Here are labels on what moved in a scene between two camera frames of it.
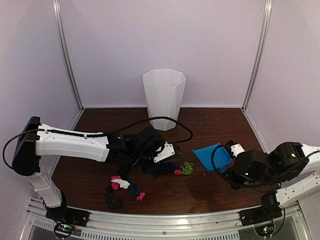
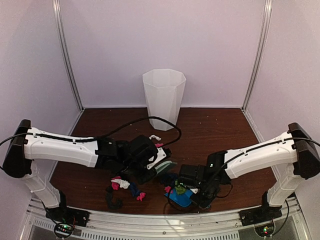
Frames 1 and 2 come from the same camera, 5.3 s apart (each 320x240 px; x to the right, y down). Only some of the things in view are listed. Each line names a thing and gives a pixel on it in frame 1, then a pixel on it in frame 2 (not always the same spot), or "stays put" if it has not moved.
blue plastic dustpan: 213,157 to 184,200
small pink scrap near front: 141,196 stays put
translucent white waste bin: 163,90 stays put
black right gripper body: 238,183 to 208,195
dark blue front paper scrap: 133,189 stays put
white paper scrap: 123,184 stays put
